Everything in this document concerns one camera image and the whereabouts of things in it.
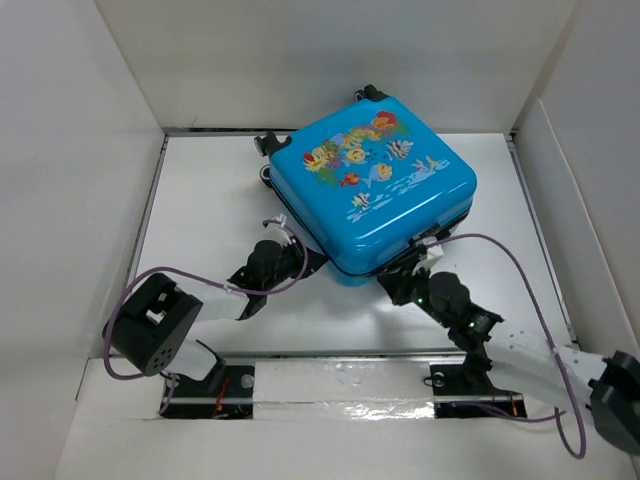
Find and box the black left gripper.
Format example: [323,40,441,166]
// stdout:
[262,235,327,293]

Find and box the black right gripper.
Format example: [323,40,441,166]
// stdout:
[375,260,451,330]

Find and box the blue kids suitcase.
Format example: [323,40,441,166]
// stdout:
[254,84,477,286]

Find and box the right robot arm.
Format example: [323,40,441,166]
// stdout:
[377,270,639,456]

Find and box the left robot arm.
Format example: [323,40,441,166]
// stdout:
[102,238,327,397]

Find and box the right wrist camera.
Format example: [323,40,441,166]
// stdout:
[412,237,444,275]

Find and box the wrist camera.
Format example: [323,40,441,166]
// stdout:
[412,237,444,275]
[262,213,292,247]

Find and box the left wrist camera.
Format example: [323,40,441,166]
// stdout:
[262,213,292,247]

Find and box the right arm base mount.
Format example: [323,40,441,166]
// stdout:
[423,364,528,420]

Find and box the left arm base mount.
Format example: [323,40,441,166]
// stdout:
[159,362,255,420]

